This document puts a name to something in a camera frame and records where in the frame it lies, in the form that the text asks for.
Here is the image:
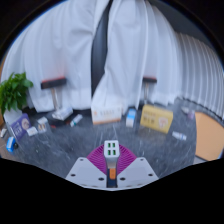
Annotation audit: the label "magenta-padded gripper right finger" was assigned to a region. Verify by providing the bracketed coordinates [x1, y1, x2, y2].
[116, 144, 160, 190]

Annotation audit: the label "yellow carton with cup print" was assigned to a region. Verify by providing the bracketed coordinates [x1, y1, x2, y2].
[139, 104, 174, 135]

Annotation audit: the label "purple box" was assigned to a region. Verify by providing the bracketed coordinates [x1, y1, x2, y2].
[9, 113, 32, 141]

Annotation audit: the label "white charger block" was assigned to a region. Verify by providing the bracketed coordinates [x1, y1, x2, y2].
[103, 139, 120, 169]

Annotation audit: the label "white curtain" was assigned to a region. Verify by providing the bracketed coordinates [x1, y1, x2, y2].
[1, 0, 104, 113]
[91, 0, 224, 118]

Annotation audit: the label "small white flat pack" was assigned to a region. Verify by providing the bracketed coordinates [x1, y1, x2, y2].
[26, 126, 39, 137]

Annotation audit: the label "blue power strip orange sockets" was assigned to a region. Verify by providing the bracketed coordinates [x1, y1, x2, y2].
[106, 167, 118, 189]

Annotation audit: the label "bar stool red-black seat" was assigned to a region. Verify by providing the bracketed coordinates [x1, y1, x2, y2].
[40, 77, 74, 127]
[142, 76, 158, 108]

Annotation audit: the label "green potted plant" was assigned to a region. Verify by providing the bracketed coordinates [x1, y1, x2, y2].
[0, 71, 34, 126]

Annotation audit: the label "small blue and white box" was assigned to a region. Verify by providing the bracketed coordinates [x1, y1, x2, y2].
[125, 108, 138, 128]

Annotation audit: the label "white tube with green cap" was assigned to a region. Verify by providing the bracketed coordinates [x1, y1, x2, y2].
[69, 113, 84, 128]

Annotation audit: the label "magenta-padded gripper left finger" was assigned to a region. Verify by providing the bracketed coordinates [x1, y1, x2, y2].
[65, 144, 108, 190]

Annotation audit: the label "small clear box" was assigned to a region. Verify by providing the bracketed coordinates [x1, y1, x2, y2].
[37, 116, 49, 134]

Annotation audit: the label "flat blue and white box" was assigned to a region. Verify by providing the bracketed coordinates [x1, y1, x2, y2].
[51, 106, 74, 121]

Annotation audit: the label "small purple cup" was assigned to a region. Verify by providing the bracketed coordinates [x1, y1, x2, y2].
[187, 109, 196, 121]

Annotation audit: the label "white ointment tube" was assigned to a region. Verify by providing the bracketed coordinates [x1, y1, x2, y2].
[171, 131, 188, 141]

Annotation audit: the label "white and orange carton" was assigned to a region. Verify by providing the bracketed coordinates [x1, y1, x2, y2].
[90, 105, 123, 126]

